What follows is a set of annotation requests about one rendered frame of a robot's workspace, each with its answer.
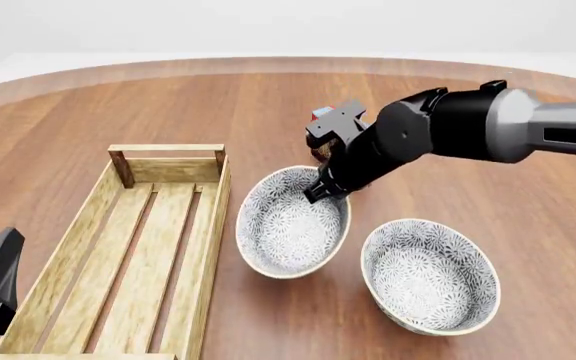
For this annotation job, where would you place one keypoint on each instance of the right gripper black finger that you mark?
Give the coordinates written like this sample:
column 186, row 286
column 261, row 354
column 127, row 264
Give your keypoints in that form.
column 316, row 193

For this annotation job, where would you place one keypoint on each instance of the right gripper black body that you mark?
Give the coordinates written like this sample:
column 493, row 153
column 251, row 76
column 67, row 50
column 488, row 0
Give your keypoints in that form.
column 337, row 184

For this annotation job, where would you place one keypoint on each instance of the patterned grey-white bowl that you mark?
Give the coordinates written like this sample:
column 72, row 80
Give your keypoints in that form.
column 428, row 277
column 288, row 232

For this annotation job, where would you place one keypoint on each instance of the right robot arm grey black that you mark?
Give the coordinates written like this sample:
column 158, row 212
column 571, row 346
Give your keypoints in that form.
column 468, row 120

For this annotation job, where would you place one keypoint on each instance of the wooden slat tray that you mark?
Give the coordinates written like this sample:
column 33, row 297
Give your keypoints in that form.
column 133, row 240

